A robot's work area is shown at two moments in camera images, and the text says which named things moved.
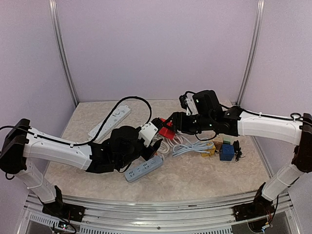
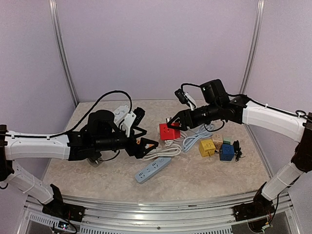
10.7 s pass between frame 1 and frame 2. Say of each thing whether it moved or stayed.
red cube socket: moved
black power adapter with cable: stayed
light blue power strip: moved
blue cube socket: stayed
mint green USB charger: stayed
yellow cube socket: stayed
